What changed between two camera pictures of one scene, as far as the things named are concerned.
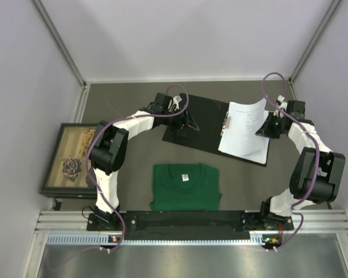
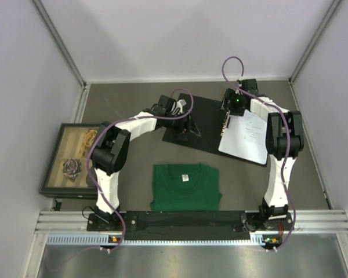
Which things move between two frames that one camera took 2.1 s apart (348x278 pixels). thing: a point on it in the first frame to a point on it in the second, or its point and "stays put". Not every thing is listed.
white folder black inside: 207,114 stays put
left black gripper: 182,123 stays put
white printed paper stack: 240,139 stays put
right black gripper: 264,131 to 229,95
